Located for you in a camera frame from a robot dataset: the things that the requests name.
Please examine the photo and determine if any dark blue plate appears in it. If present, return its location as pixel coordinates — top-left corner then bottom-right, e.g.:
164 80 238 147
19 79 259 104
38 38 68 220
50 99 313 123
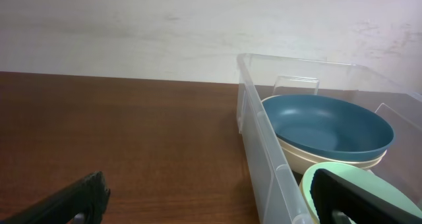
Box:
262 94 396 163

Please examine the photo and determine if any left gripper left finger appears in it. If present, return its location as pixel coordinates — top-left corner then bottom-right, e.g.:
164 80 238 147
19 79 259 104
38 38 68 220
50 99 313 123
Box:
1 171 111 224

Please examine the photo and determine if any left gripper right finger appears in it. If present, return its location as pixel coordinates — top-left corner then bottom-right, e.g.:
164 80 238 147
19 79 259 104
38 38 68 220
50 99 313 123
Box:
310 169 421 224

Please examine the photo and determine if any clear plastic storage container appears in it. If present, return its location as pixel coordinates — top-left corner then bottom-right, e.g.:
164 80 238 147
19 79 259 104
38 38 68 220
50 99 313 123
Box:
237 54 421 223

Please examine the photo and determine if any mint green bowl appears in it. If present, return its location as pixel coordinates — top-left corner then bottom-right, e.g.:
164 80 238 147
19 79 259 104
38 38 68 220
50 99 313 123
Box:
299 162 421 224

